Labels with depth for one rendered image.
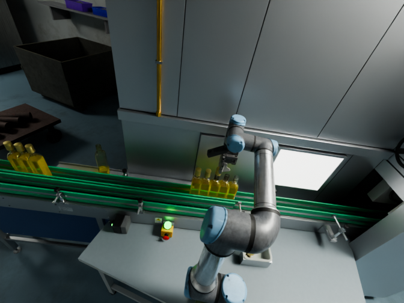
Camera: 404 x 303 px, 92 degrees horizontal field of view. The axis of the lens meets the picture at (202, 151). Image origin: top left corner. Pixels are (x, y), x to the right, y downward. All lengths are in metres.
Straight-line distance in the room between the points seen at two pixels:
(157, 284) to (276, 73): 1.23
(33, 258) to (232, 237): 2.01
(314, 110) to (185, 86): 0.69
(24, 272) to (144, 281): 1.31
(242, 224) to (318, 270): 1.02
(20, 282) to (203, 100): 2.01
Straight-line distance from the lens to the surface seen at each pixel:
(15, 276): 2.38
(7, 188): 1.61
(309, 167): 1.44
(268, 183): 0.75
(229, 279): 1.00
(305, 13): 1.03
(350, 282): 1.69
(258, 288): 1.37
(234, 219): 0.62
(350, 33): 1.12
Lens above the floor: 1.98
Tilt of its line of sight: 40 degrees down
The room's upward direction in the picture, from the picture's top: 11 degrees clockwise
